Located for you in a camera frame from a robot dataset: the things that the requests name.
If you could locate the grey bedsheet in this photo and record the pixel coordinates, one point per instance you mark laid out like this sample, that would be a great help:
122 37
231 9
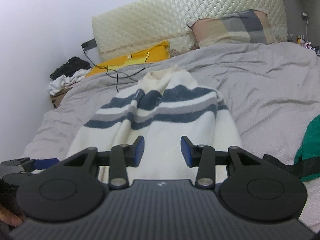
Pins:
262 92

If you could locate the yellow pillow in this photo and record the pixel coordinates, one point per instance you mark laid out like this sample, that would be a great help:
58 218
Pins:
140 56

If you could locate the dark wall socket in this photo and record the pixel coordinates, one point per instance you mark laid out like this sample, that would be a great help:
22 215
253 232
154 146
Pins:
89 44

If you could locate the white clothes pile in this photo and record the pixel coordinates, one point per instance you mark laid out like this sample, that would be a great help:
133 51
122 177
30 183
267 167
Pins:
60 82

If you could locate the cream quilted headboard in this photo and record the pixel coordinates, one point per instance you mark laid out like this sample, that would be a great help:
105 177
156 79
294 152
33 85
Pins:
162 17

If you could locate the wall charger plug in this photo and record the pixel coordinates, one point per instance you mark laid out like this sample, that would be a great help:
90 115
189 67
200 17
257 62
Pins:
304 16

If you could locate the person's left hand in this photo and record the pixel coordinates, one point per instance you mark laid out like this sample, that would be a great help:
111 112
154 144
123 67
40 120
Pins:
10 215

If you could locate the plaid pillow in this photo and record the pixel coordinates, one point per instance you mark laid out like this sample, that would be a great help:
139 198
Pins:
232 28

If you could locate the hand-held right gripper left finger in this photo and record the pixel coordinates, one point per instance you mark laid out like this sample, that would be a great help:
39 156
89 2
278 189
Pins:
139 152

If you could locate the group of small bottles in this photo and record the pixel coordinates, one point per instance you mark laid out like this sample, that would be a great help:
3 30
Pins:
303 41

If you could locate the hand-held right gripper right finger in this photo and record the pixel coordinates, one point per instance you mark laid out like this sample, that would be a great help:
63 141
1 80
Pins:
185 152

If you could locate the green cloth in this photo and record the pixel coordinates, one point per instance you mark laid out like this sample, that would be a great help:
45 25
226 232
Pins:
311 142

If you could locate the cardboard box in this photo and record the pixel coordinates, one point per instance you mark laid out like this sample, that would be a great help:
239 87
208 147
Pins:
56 100

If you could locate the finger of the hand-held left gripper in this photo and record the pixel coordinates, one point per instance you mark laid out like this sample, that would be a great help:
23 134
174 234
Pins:
46 163

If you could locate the white striped sweater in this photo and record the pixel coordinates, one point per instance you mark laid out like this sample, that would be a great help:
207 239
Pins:
175 120

